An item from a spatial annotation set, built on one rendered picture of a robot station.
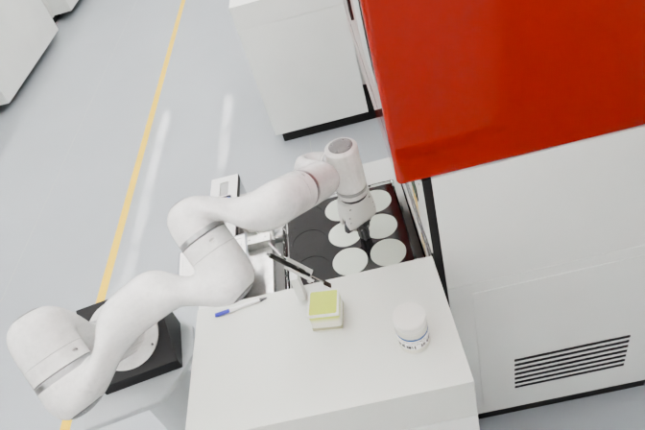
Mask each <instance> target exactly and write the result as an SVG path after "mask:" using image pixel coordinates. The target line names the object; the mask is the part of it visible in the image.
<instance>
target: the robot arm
mask: <svg viewBox="0 0 645 430"><path fill-rule="evenodd" d="M335 192H336V193H337V196H338V199H337V206H338V213H339V218H340V222H341V224H342V225H345V232H346V233H351V232H352V231H357V232H358V235H359V237H360V238H361V239H364V240H366V241H367V240H368V239H370V230H369V227H370V220H371V217H373V216H374V215H375V214H376V206H375V202H374V199H373V197H372V195H371V193H370V190H369V188H368V185H367V181H366V177H365V173H364V169H363V165H362V161H361V157H360V154H359V150H358V146H357V143H356V141H355V140H353V139H352V138H349V137H340V138H336V139H334V140H332V141H330V142H329V143H328V144H327V145H326V146H325V149H324V152H311V153H307V154H304V155H301V156H299V157H298V158H297V160H296V162H295V167H294V171H292V172H290V173H287V174H285V175H283V176H280V177H278V178H276V179H272V180H270V181H268V182H266V183H265V184H263V185H261V186H260V187H258V188H257V189H255V190H254V191H252V192H250V193H249V194H247V195H245V196H241V197H237V198H224V197H213V196H192V197H188V198H184V199H182V200H180V201H178V202H177V203H175V204H174V205H173V206H172V207H171V209H170V211H169V213H168V216H167V227H168V229H169V232H170V234H171V235H172V237H173V239H174V240H175V242H176V244H177V245H178V246H179V248H180V250H181V251H182V253H183V254H184V256H185V257H186V258H187V260H188V261H189V263H190V264H191V265H192V267H193V268H194V270H195V272H194V274H193V275H191V276H183V275H175V274H172V273H168V272H164V271H157V270H155V271H148V272H145V273H142V274H140V275H138V276H136V277H135V278H133V279H132V280H131V281H129V282H128V283H127V284H125V285H124V286H123V287H121V288H120V289H119V290H118V291H117V292H115V293H114V294H113V295H112V296H111V297H110V298H109V299H108V300H107V301H106V303H105V304H104V305H102V306H101V307H100V308H99V309H98V310H97V311H96V312H95V313H94V314H93V316H92V318H91V319H90V321H87V320H86V319H84V318H83V317H81V316H79V315H77V314H76V313H74V312H72V311H70V310H67V309H65V308H61V307H57V306H41V307H38V308H33V309H31V310H30V311H28V312H26V313H24V314H22V315H21V316H19V318H17V319H16V320H15V321H14V322H13V323H12V325H11V327H10V328H9V331H8V333H7V347H8V350H9V352H10V355H11V356H12V359H13V361H14V362H15V363H16V365H17V366H18V368H19V369H20V371H21V372H22V374H23V375H24V377H25V378H26V380H27V381H28V383H29V384H30V386H31V387H32V389H33V390H34V392H35V393H36V395H37V397H38V398H39V400H40V401H41V403H42V404H43V406H44V407H45V408H46V410H47V411H48V412H49V413H50V414H51V415H53V416H54V417H56V418H59V419H62V420H70V419H76V418H79V417H81V416H83V415H84V414H86V413H87V412H89V411H90V410H91V409H92V408H93V407H94V406H95V405H96V404H97V403H98V402H99V401H100V400H101V399H102V397H103V395H104V394H105V392H106V390H107V389H108V386H109V384H110V382H111V380H112V377H113V375H114V374H115V372H116V371H117V370H132V369H134V368H137V367H138V366H140V365H142V364H143V363H144V362H146V361H147V360H148V359H149V358H150V356H151V355H152V354H153V352H154V350H155V347H156V345H157V341H158V325H157V323H158V322H159V321H160V320H162V319H163V318H164V317H166V316H167V315H169V314H170V313H171V312H173V311H175V310H177V309H178V308H180V307H183V306H207V307H224V306H229V305H231V304H233V303H236V302H238V301H239V300H241V299H242V298H243V297H244V296H245V295H246V294H247V293H248V292H249V291H250V289H251V287H252V284H253V282H254V269H253V266H252V264H251V261H250V260H249V258H248V256H247V255H246V253H245V252H244V250H243V249H242V248H241V246H240V245H239V243H238V242H237V240H236V239H235V238H234V236H233V235H232V233H231V232H230V231H229V229H228V228H227V226H226V225H225V223H224V221H225V222H227V223H230V224H232V225H235V226H237V227H241V228H244V229H247V230H252V231H270V230H274V229H277V228H279V227H282V226H284V225H286V224H287V223H289V222H290V221H292V220H294V219H295V218H297V217H298V216H299V215H301V214H302V213H304V212H306V211H307V210H309V209H311V208H312V207H314V206H316V205H317V204H319V203H321V202H323V201H324V200H326V199H328V198H329V197H330V196H332V195H333V194H334V193H335Z"/></svg>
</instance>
